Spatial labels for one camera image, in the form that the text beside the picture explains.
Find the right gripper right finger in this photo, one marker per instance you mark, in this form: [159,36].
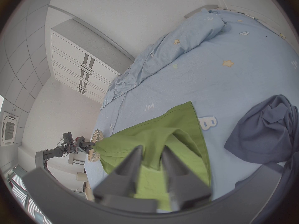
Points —
[182,178]

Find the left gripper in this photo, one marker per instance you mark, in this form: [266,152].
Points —
[83,146]

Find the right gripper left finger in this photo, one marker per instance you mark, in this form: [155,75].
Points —
[123,174]

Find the green garment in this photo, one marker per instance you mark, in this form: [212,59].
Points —
[161,134]

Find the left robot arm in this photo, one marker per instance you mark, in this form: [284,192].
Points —
[52,153]

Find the round woven basket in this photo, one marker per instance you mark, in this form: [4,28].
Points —
[97,136]

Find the dark blue garment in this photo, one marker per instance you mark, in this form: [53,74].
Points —
[264,134]

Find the bed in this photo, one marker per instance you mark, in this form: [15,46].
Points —
[210,78]

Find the window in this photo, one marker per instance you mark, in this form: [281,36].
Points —
[25,195]

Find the white ceiling air conditioner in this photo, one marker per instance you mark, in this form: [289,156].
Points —
[8,128]

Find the white wardrobe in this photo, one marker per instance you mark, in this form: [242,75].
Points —
[79,59]

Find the pale blue quilt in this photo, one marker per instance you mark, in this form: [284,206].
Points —
[177,45]

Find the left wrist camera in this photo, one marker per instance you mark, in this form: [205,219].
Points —
[67,136]

